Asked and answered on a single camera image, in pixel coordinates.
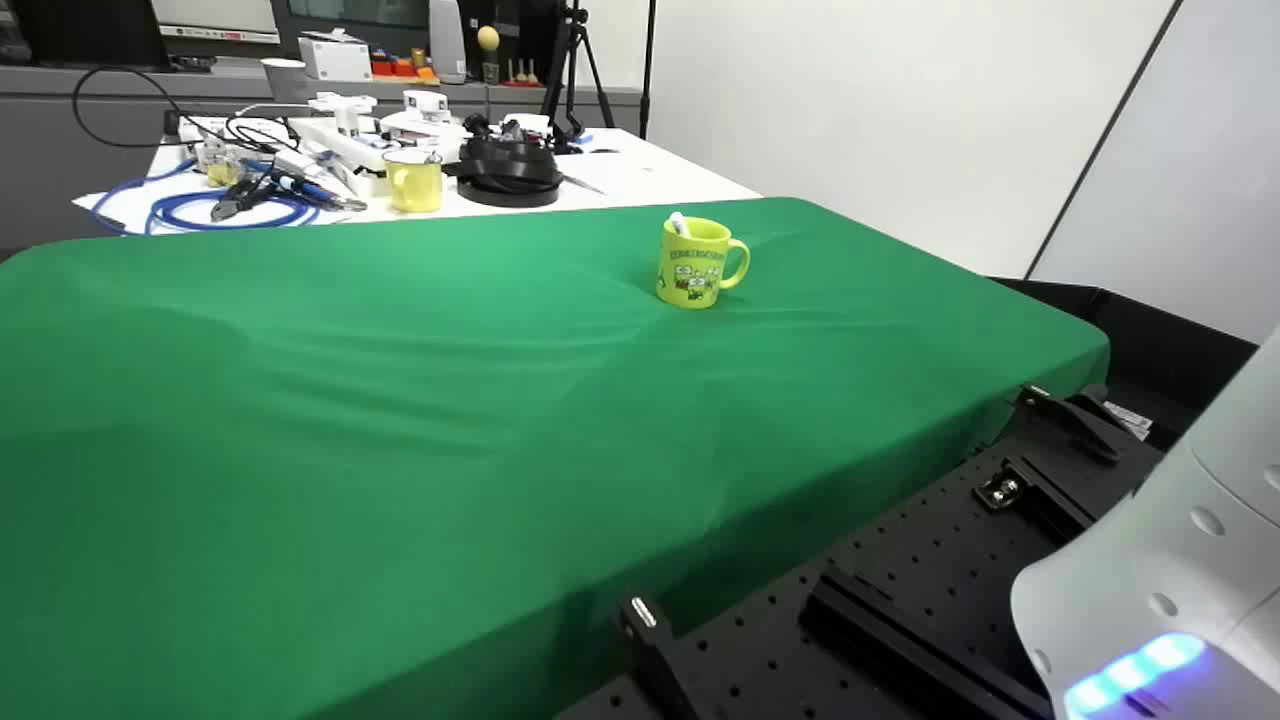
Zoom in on yellow cartoon mug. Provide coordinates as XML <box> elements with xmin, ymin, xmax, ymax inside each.
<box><xmin>652</xmin><ymin>218</ymin><xmax>756</xmax><ymax>314</ymax></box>

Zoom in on black round headset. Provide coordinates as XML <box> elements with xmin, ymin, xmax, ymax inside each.
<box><xmin>451</xmin><ymin>116</ymin><xmax>568</xmax><ymax>210</ymax></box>

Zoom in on green table cloth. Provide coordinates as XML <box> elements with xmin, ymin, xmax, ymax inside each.
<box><xmin>0</xmin><ymin>197</ymin><xmax>1110</xmax><ymax>720</ymax></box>

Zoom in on black clamp with white label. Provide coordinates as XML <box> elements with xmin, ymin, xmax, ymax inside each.
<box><xmin>611</xmin><ymin>592</ymin><xmax>698</xmax><ymax>720</ymax></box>

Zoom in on translucent yellow cup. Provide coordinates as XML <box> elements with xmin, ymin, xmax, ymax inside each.
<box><xmin>379</xmin><ymin>148</ymin><xmax>448</xmax><ymax>222</ymax></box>

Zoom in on black vertical pole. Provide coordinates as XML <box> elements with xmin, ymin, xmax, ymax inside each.
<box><xmin>636</xmin><ymin>0</ymin><xmax>660</xmax><ymax>139</ymax></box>

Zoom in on white device with lid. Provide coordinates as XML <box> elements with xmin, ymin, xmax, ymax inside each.
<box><xmin>376</xmin><ymin>88</ymin><xmax>470</xmax><ymax>152</ymax></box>

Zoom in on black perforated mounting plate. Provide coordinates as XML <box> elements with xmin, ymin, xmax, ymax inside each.
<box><xmin>557</xmin><ymin>276</ymin><xmax>1262</xmax><ymax>720</ymax></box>

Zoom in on wooden ball on stand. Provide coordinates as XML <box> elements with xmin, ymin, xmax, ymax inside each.
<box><xmin>470</xmin><ymin>20</ymin><xmax>507</xmax><ymax>84</ymax></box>

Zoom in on small white box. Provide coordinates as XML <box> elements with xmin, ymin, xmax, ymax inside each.
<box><xmin>293</xmin><ymin>29</ymin><xmax>376</xmax><ymax>84</ymax></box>

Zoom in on black toggle clamp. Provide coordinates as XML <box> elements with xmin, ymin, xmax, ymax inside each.
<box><xmin>1015</xmin><ymin>379</ymin><xmax>1152</xmax><ymax>466</ymax></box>

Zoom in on dark computer monitor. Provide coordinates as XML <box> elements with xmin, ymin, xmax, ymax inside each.
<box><xmin>268</xmin><ymin>0</ymin><xmax>440</xmax><ymax>56</ymax></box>

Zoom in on black office chair back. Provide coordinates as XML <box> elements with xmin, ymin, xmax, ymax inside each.
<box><xmin>7</xmin><ymin>0</ymin><xmax>175</xmax><ymax>72</ymax></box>

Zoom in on black camera tripod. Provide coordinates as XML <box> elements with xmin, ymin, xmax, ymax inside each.
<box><xmin>541</xmin><ymin>0</ymin><xmax>621</xmax><ymax>139</ymax></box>

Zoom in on long black bar bracket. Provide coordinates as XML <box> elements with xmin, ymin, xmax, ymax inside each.
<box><xmin>797</xmin><ymin>557</ymin><xmax>1054</xmax><ymax>720</ymax></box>

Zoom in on black bracket with metal screw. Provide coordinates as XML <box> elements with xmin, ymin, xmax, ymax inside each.
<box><xmin>973</xmin><ymin>454</ymin><xmax>1100</xmax><ymax>539</ymax></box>

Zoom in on black handled pliers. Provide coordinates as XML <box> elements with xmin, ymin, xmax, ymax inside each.
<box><xmin>207</xmin><ymin>174</ymin><xmax>286</xmax><ymax>224</ymax></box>

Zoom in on blue coiled cable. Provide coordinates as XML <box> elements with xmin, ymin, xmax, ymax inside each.
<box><xmin>86</xmin><ymin>160</ymin><xmax>333</xmax><ymax>241</ymax></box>

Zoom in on black looped cable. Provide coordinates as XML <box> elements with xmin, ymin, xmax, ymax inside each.
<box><xmin>66</xmin><ymin>61</ymin><xmax>193</xmax><ymax>152</ymax></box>

